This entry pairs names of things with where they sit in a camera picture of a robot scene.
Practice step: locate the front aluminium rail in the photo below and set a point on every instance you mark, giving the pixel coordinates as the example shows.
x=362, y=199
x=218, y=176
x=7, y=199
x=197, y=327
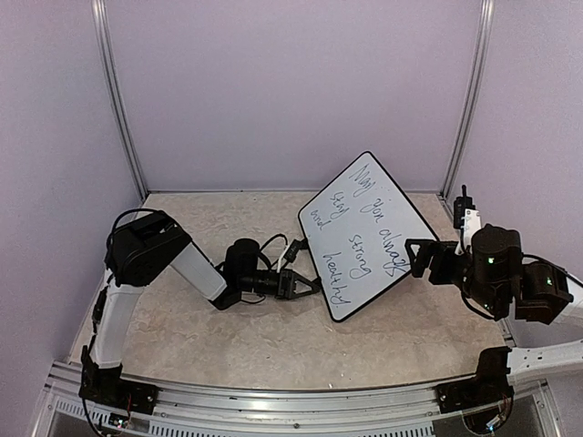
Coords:
x=182, y=409

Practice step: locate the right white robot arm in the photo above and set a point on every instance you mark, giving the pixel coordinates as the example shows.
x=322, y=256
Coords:
x=496, y=279

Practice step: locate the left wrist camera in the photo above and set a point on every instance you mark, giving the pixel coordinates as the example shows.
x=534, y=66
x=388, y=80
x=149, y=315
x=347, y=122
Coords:
x=289, y=254

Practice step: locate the aluminium corner post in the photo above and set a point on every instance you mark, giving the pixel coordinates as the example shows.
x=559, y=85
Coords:
x=471, y=96
x=106, y=52

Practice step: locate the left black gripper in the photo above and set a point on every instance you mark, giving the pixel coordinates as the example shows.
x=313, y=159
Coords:
x=286, y=285

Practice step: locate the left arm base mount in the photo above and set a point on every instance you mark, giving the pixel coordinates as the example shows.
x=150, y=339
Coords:
x=111, y=390

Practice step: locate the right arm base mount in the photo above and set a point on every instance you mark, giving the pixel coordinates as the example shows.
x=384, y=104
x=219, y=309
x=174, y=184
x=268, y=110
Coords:
x=471, y=393

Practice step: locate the small whiteboard with wire stand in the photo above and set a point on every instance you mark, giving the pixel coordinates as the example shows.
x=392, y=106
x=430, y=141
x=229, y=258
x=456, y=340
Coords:
x=356, y=228

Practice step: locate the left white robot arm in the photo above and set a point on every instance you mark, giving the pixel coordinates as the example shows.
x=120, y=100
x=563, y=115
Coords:
x=137, y=253

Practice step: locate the right aluminium corner post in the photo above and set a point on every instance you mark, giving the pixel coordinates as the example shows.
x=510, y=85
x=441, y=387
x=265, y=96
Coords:
x=471, y=96

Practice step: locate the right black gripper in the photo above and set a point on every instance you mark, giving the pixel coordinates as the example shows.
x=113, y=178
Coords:
x=441, y=274

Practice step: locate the left aluminium corner post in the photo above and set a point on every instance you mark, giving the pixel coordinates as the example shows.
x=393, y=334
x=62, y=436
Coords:
x=106, y=52

